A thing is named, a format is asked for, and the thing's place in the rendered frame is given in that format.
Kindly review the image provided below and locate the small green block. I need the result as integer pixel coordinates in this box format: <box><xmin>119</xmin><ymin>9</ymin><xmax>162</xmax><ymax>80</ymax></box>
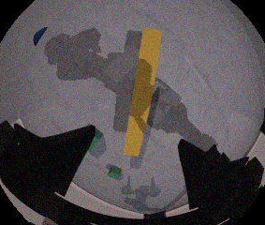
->
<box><xmin>107</xmin><ymin>165</ymin><xmax>122</xmax><ymax>179</ymax></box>

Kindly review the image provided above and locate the green rectangular block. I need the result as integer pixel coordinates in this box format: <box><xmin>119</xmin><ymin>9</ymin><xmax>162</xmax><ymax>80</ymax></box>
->
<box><xmin>88</xmin><ymin>128</ymin><xmax>103</xmax><ymax>153</ymax></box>

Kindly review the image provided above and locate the yellow bar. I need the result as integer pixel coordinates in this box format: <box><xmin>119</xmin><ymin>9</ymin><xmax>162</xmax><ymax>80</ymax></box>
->
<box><xmin>124</xmin><ymin>27</ymin><xmax>162</xmax><ymax>157</ymax></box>

